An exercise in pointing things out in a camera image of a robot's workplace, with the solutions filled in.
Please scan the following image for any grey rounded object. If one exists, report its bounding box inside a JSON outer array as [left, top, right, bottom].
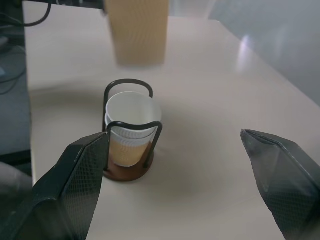
[[0, 161, 34, 204]]

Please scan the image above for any black wire cup holder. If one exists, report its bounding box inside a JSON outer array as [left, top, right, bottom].
[[101, 78, 164, 183]]

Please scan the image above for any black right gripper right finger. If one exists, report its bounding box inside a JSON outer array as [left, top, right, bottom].
[[239, 128, 320, 240]]

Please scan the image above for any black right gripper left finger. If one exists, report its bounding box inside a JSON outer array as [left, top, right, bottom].
[[0, 131, 110, 240]]

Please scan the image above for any thick black cable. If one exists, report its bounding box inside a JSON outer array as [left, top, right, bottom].
[[0, 0, 53, 28]]

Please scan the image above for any tan ribbed paper cup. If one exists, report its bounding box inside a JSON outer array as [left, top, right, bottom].
[[104, 112, 155, 168], [104, 0, 169, 68]]

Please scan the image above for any paper cup white inside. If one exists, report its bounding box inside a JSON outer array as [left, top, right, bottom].
[[105, 91, 163, 139]]

